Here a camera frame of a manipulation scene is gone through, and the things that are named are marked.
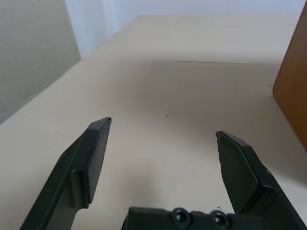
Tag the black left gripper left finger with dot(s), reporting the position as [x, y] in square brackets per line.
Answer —
[72, 172]

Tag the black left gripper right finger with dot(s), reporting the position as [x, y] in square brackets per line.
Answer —
[242, 172]

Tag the brown wooden cabinet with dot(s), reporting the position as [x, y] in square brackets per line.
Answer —
[295, 83]

